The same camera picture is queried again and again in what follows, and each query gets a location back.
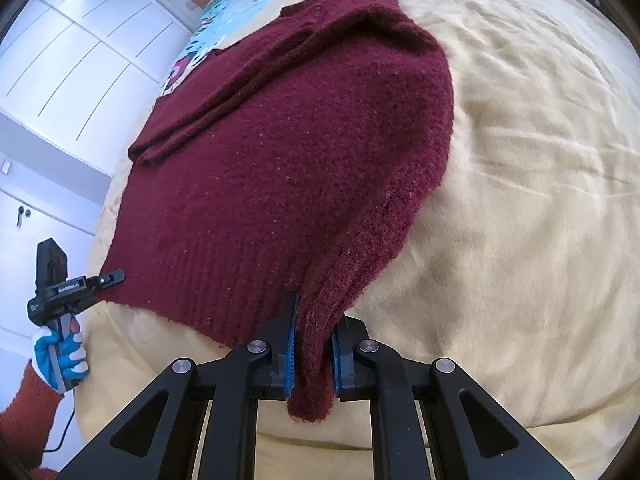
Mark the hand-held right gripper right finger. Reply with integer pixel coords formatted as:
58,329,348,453
330,312,576,480

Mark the maroon knit sweater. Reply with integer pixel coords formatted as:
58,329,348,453
102,0,456,423

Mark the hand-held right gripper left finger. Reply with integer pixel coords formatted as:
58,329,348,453
56,290,303,480

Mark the yellow printed blanket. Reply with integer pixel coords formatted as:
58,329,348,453
82,0,640,480

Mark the black cable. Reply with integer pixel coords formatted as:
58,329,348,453
42,394,76,453

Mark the person's left forearm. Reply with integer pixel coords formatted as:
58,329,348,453
0,362,66,471

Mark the white wardrobe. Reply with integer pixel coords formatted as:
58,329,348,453
0,0,193,361

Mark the person's left hand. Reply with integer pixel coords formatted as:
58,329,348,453
31,317,90,393

